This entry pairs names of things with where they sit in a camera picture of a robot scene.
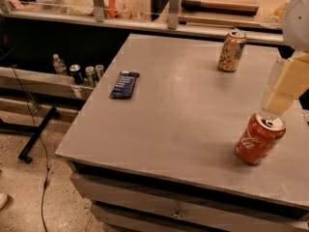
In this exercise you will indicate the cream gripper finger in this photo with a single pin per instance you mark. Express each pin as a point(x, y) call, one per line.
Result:
point(289, 79)

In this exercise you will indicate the red coke can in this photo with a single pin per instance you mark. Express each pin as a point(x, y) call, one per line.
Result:
point(260, 138)

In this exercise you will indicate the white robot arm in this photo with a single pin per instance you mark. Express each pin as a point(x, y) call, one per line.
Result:
point(295, 33)

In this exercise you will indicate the gold beverage can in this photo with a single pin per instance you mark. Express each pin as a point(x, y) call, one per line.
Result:
point(232, 49)

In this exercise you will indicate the blue rxbar blueberry wrapper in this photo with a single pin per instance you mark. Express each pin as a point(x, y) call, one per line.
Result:
point(124, 86)

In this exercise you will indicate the silver soda can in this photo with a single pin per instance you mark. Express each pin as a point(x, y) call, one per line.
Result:
point(99, 71)

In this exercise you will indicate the green soda can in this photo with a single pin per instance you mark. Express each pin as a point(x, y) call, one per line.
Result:
point(91, 75)

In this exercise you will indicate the blue soda can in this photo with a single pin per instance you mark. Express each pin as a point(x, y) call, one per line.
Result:
point(76, 73)

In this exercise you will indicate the orange white snack bag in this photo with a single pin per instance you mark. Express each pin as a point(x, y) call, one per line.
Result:
point(117, 8)

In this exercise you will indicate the grey cabinet drawer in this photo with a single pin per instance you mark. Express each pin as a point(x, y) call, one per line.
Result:
point(146, 209)

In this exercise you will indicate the clear water bottle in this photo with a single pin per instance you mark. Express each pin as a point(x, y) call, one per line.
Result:
point(59, 65)

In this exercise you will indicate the black floor stand leg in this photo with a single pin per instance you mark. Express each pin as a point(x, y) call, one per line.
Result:
point(34, 131)

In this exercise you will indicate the white shoe tip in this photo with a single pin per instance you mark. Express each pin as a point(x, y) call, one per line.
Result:
point(4, 198)

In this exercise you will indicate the grey metal bracket middle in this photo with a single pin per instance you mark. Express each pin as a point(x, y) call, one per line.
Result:
point(173, 13)

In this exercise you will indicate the grey metal bracket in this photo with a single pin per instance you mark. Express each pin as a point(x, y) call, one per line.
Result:
point(99, 10)
point(173, 13)

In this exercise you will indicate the metal drawer handle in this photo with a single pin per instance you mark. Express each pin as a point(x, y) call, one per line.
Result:
point(177, 215)

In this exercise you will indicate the grey metal bracket left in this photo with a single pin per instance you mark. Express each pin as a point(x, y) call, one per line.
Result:
point(99, 10)

